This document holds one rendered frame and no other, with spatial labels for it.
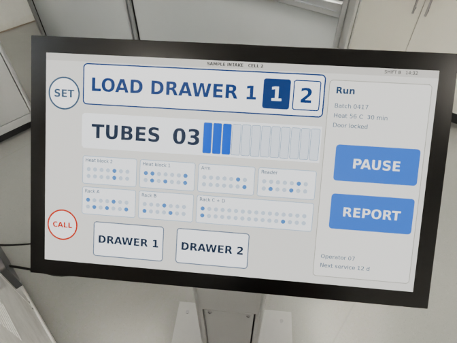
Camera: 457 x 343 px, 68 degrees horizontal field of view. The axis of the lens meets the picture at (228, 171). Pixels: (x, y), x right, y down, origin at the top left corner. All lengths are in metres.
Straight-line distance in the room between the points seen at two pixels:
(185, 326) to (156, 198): 1.04
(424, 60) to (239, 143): 0.24
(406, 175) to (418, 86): 0.10
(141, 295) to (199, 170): 1.18
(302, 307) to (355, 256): 1.08
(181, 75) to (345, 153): 0.22
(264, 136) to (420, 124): 0.18
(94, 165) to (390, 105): 0.37
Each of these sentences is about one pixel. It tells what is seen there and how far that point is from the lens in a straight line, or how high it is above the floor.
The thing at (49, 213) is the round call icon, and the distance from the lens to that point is 0.51.
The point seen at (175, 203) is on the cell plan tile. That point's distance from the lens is 0.44.
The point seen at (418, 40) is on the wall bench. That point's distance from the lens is 2.48.
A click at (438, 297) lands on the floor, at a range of 1.75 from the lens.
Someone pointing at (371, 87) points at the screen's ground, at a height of 1.17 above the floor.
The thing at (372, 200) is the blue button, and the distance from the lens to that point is 0.45.
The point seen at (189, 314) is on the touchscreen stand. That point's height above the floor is 0.03.
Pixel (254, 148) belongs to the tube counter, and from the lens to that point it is 0.42.
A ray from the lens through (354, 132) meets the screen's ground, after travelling 0.44.
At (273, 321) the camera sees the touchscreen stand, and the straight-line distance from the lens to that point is 1.45.
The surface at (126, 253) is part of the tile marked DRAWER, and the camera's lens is 0.47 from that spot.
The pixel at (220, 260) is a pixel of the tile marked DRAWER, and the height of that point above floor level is 0.99.
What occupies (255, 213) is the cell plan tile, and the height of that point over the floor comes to 1.04.
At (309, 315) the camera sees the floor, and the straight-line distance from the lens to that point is 1.52.
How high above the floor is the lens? 1.38
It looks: 46 degrees down
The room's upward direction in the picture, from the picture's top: straight up
